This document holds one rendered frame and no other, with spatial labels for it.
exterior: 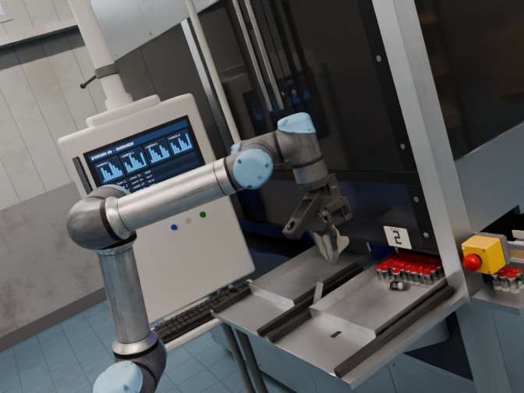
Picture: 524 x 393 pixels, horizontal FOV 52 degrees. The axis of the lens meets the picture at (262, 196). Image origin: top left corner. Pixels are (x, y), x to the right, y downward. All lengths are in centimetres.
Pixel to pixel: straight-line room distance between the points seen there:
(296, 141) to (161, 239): 98
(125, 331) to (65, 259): 368
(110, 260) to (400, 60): 81
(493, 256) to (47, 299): 425
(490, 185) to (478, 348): 42
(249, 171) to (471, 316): 73
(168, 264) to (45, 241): 302
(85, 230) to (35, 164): 380
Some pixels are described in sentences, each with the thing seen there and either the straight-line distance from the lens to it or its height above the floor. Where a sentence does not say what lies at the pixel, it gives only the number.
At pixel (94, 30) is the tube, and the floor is 186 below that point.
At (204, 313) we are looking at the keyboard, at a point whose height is 83.
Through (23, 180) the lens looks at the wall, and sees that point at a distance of 497.
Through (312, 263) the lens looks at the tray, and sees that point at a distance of 188.
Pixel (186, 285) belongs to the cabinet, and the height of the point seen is 88.
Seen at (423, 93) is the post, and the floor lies 140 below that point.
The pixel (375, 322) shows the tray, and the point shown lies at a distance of 144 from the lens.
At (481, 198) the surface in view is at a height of 109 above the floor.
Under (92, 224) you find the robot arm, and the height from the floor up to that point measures 139.
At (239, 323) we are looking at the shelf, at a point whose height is 88.
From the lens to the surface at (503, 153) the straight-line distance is 153.
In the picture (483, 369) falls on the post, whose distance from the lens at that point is 160.
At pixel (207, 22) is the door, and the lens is 197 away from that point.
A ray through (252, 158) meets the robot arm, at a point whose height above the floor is 142.
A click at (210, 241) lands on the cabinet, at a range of 211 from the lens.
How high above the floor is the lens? 160
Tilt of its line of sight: 14 degrees down
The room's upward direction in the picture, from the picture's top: 19 degrees counter-clockwise
